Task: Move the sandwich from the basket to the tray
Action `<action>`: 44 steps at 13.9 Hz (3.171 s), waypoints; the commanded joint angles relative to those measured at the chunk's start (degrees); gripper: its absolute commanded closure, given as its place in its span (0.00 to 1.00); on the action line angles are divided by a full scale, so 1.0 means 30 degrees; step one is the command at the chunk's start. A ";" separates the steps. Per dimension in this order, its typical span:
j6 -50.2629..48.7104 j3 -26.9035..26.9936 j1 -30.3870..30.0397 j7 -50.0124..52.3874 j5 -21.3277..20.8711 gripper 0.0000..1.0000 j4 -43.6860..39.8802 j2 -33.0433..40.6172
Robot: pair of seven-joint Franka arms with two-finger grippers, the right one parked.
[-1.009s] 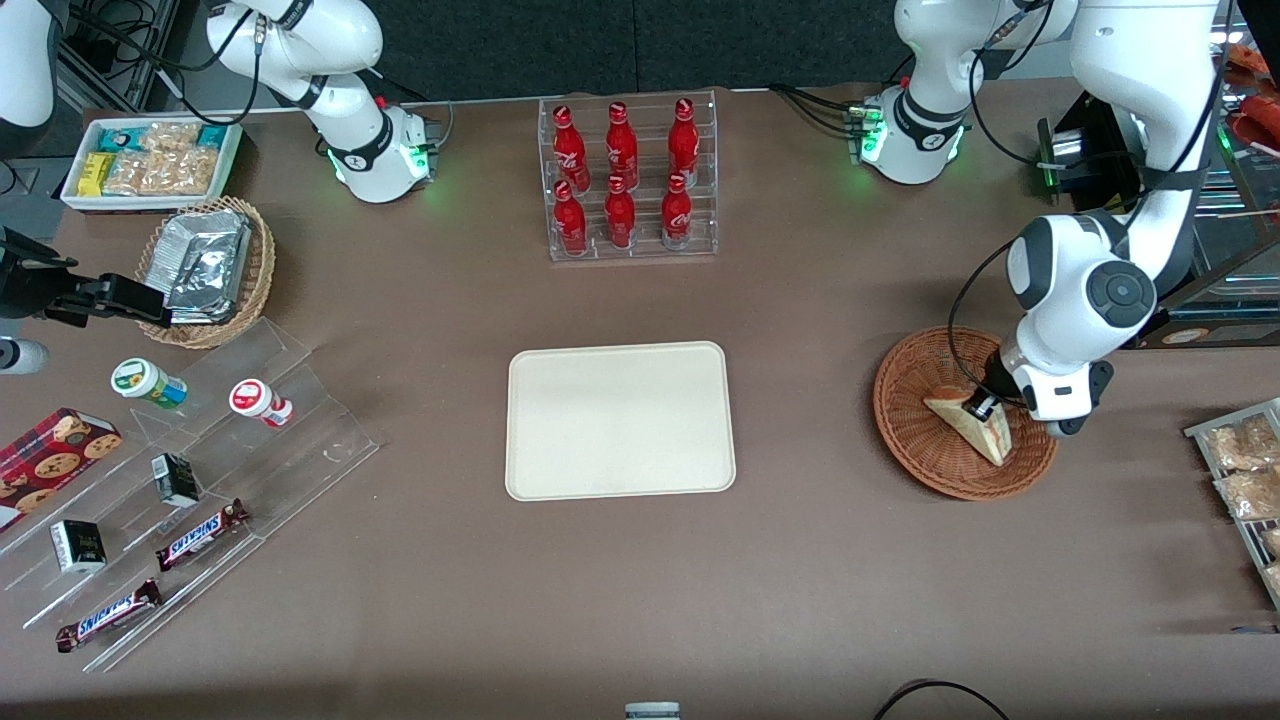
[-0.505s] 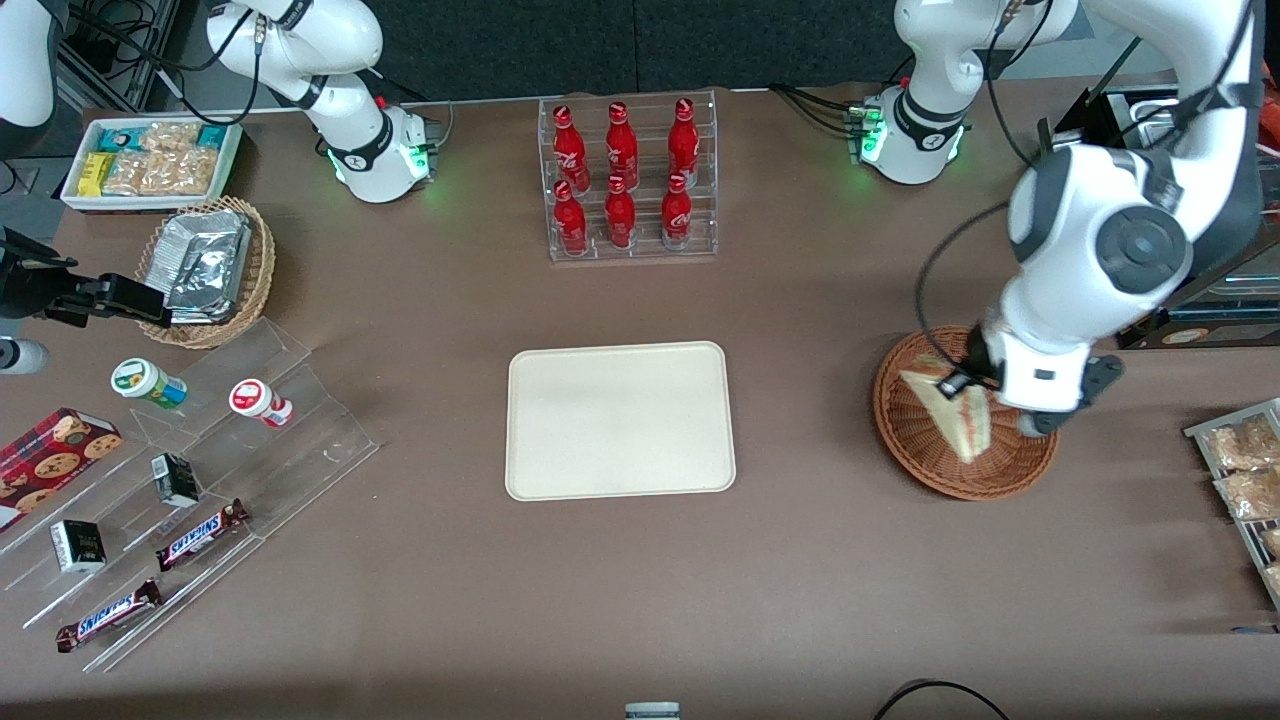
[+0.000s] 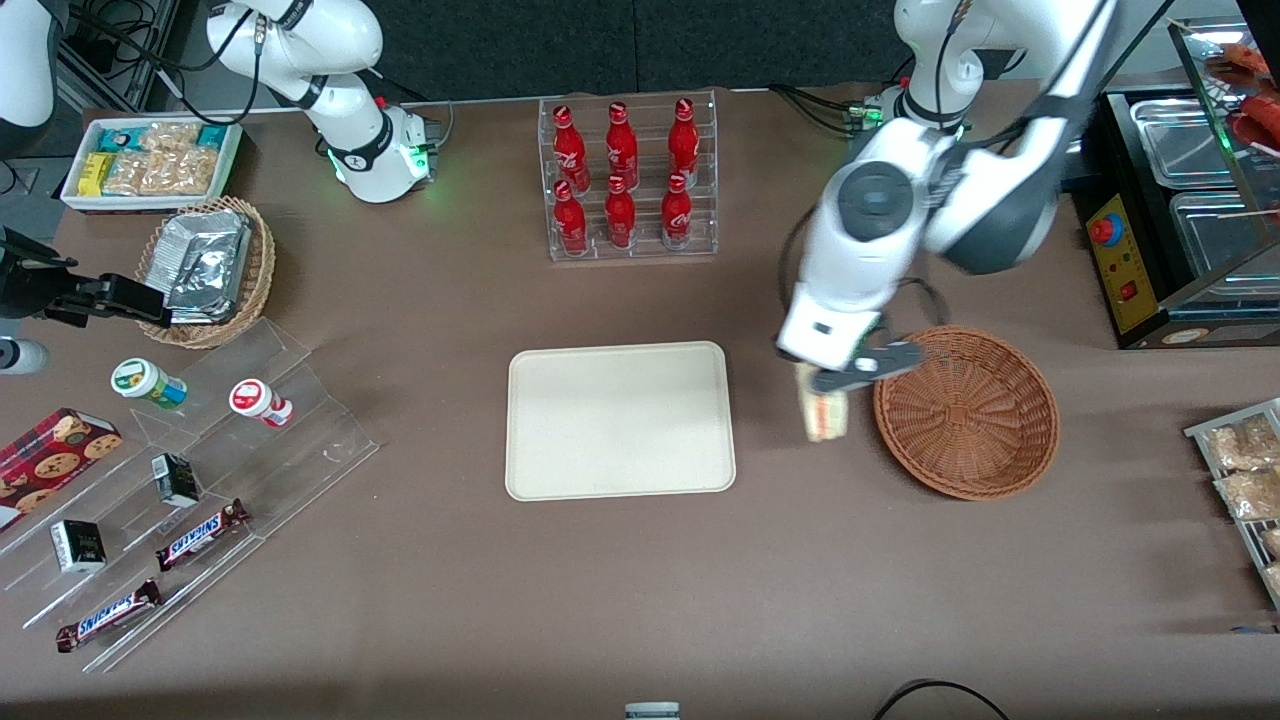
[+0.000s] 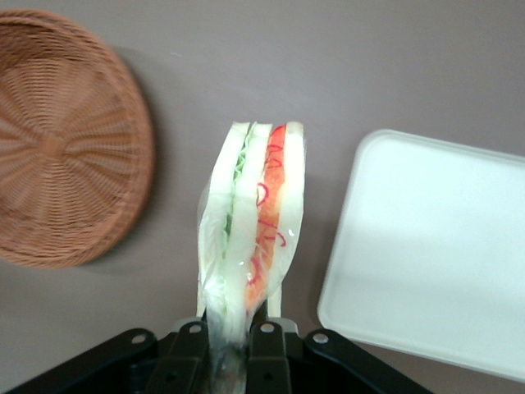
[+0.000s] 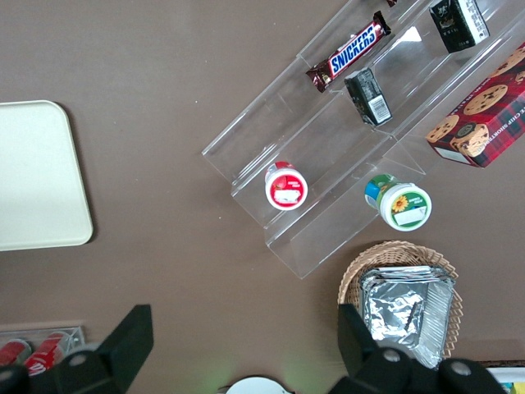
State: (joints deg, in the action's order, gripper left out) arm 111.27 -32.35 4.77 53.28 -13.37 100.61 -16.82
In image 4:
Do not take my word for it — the large brown wicker basket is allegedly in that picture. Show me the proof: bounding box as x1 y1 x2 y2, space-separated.
0 9 156 270

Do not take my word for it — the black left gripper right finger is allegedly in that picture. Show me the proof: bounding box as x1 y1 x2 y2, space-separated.
244 321 295 394

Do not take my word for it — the triangle sandwich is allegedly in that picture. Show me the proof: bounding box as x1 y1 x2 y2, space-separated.
195 120 308 394

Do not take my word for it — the cream plastic tray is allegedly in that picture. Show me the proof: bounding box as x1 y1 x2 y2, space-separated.
316 128 525 385

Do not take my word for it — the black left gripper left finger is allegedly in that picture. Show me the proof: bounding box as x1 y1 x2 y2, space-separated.
148 319 212 394

